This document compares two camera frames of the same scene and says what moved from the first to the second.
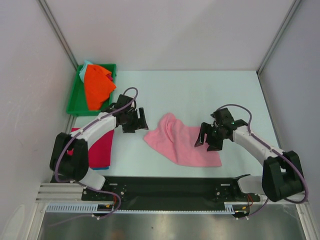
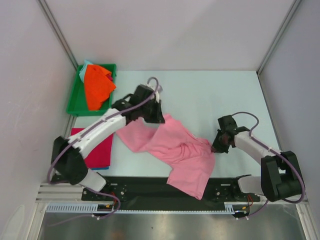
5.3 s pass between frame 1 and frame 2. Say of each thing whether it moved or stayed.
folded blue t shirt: stayed
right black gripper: moved
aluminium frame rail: stayed
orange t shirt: stayed
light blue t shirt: stayed
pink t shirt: moved
